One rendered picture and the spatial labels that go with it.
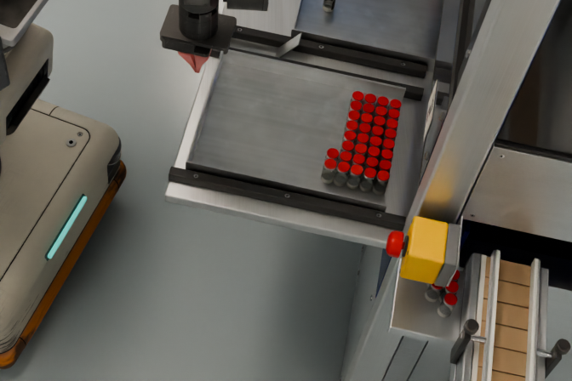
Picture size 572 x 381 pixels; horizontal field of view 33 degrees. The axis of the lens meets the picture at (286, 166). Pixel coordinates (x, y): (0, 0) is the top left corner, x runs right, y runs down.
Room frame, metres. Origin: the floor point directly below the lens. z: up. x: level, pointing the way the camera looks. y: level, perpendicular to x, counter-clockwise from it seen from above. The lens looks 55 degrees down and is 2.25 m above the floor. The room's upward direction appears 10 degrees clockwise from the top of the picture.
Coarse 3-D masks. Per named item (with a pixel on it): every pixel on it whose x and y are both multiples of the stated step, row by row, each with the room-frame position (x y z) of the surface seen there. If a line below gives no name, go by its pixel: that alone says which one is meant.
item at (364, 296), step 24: (360, 264) 1.23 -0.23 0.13; (528, 264) 0.85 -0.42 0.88; (552, 264) 0.86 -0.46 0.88; (360, 288) 1.10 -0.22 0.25; (552, 288) 0.82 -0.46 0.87; (360, 312) 0.99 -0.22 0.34; (552, 312) 0.82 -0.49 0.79; (360, 336) 0.89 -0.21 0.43; (552, 336) 0.82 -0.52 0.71; (408, 360) 0.83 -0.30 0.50; (432, 360) 0.83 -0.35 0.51
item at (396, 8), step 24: (312, 0) 1.36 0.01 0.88; (336, 0) 1.37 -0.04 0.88; (360, 0) 1.39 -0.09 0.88; (384, 0) 1.40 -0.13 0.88; (408, 0) 1.41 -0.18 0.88; (432, 0) 1.42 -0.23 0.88; (312, 24) 1.30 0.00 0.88; (336, 24) 1.31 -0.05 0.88; (360, 24) 1.32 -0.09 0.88; (384, 24) 1.33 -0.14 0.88; (408, 24) 1.34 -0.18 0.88; (432, 24) 1.36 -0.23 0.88; (360, 48) 1.24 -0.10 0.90; (384, 48) 1.24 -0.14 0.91; (408, 48) 1.28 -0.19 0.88; (432, 48) 1.29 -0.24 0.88
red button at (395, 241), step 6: (390, 234) 0.78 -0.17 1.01; (396, 234) 0.78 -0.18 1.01; (402, 234) 0.78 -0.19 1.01; (390, 240) 0.77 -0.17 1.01; (396, 240) 0.77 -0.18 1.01; (402, 240) 0.77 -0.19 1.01; (390, 246) 0.76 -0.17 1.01; (396, 246) 0.76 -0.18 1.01; (402, 246) 0.77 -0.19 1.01; (390, 252) 0.76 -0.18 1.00; (396, 252) 0.76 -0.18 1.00
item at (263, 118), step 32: (224, 64) 1.16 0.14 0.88; (256, 64) 1.16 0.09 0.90; (288, 64) 1.16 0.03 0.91; (224, 96) 1.09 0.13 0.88; (256, 96) 1.10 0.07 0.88; (288, 96) 1.11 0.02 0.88; (320, 96) 1.13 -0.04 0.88; (384, 96) 1.15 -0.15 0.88; (224, 128) 1.02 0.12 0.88; (256, 128) 1.03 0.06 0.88; (288, 128) 1.04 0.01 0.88; (320, 128) 1.05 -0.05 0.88; (192, 160) 0.94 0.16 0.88; (224, 160) 0.95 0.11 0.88; (256, 160) 0.96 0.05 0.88; (288, 160) 0.97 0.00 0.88; (320, 160) 0.99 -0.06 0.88; (320, 192) 0.90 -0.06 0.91; (352, 192) 0.93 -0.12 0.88
